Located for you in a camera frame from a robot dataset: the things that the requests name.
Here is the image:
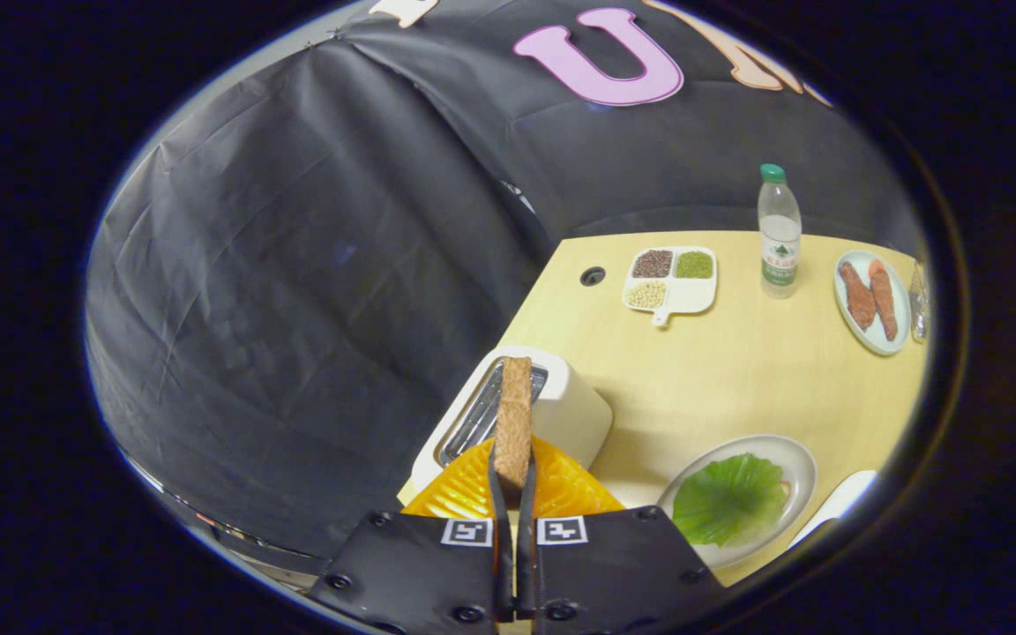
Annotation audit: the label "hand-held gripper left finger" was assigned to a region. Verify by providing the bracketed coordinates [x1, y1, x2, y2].
[307, 437, 516, 635]

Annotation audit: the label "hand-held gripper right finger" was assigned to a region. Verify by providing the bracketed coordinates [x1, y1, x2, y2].
[517, 437, 725, 635]

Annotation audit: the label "green lettuce leaf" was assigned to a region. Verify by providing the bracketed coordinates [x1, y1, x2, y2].
[673, 453, 789, 548]

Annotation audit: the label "toasted bread slice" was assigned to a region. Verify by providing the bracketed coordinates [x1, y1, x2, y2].
[495, 356, 534, 491]

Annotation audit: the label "white toaster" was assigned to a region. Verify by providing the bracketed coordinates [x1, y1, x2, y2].
[409, 345, 615, 508]

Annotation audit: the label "round beige plate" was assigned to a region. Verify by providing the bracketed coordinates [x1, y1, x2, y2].
[656, 434, 818, 570]

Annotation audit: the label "white rectangular plate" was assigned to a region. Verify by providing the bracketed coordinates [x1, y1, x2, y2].
[790, 470, 878, 548]

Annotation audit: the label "white divided grain tray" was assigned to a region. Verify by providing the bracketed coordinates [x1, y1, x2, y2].
[622, 246, 719, 328]

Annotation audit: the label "pale green plate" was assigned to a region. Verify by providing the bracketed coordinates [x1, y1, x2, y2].
[833, 250, 912, 357]

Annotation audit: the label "clear water bottle green cap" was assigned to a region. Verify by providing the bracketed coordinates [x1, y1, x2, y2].
[757, 163, 803, 300]

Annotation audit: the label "brown meat piece orange tip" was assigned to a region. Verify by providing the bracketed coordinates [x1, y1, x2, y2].
[868, 258, 900, 342]

